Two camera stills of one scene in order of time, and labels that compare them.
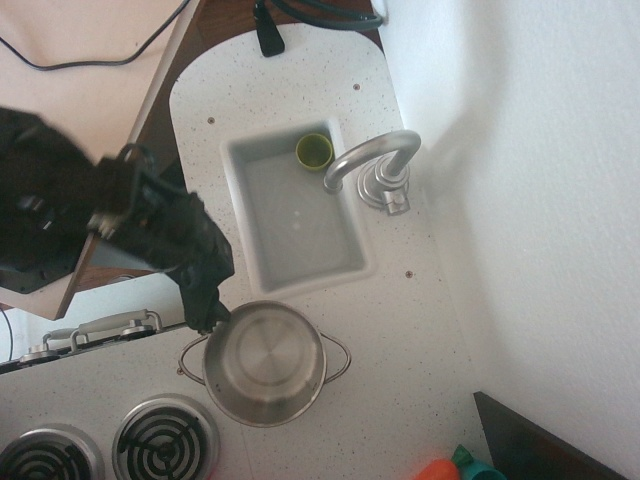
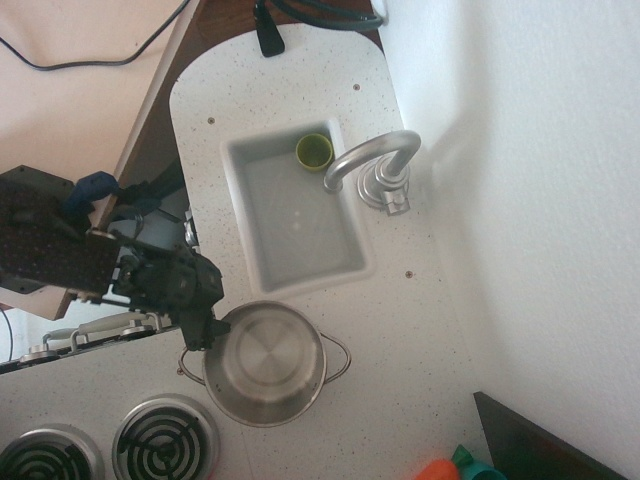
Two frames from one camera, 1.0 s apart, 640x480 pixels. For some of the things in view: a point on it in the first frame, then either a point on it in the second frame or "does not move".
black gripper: x=170 y=230 -> x=177 y=283
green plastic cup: x=313 y=151 does not move
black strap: x=269 y=36 does not move
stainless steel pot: x=266 y=363 does not move
